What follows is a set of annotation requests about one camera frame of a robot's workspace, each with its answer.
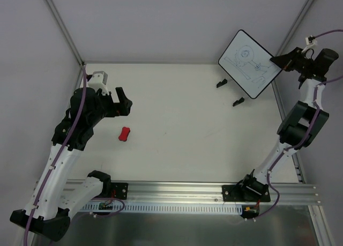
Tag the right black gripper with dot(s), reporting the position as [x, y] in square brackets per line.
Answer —
[292, 62]

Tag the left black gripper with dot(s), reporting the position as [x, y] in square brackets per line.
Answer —
[115, 106]

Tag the red bone-shaped eraser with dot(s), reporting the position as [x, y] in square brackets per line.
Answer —
[124, 134]

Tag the white whiteboard black rim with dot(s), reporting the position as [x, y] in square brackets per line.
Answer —
[248, 63]

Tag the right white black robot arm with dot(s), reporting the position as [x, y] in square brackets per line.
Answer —
[300, 126]

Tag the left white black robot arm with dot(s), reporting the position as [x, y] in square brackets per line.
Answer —
[47, 214]

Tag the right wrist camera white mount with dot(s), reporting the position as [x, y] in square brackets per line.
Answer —
[311, 42]

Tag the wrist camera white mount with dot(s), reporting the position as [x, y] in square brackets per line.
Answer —
[98, 81]
[311, 42]

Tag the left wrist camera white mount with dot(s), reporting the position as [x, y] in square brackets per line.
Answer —
[98, 81]

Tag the wire whiteboard stand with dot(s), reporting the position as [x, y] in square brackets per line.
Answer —
[231, 90]

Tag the right aluminium frame post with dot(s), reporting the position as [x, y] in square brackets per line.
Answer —
[295, 26]

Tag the aluminium frame post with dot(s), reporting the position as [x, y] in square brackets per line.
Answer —
[63, 29]
[295, 26]

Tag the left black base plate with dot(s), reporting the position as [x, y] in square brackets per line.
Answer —
[118, 190]

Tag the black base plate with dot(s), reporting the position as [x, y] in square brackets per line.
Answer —
[118, 190]
[236, 193]

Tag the aluminium mounting rail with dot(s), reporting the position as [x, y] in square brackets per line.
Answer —
[211, 193]

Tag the white slotted cable duct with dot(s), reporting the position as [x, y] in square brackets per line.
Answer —
[165, 208]

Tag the left aluminium frame post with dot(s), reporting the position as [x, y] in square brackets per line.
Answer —
[63, 29]

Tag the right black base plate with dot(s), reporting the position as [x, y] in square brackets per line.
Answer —
[236, 193]

